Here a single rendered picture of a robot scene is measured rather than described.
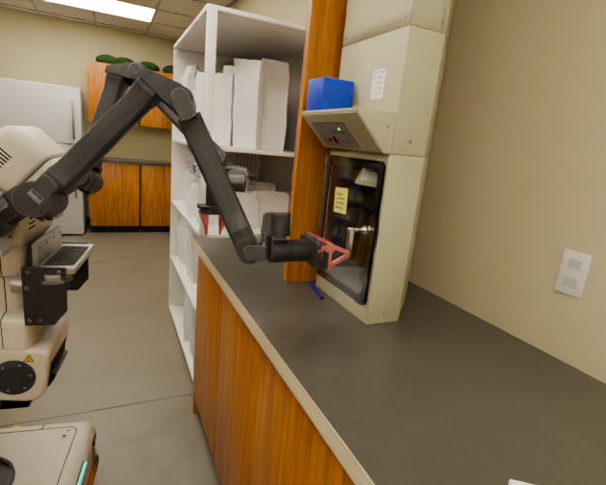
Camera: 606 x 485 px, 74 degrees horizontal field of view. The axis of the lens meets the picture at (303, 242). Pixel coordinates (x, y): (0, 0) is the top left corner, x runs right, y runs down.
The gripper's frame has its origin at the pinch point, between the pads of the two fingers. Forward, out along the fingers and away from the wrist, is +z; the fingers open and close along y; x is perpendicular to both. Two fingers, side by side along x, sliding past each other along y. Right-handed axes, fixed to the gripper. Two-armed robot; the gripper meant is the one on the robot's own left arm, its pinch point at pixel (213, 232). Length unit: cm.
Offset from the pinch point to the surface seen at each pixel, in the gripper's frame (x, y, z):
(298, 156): -9.4, 24.6, -27.5
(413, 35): -47, 35, -59
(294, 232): -9.3, 25.8, -2.0
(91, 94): 476, -48, -67
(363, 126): -45, 25, -37
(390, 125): -46, 32, -38
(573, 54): -59, 76, -60
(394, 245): -46, 39, -7
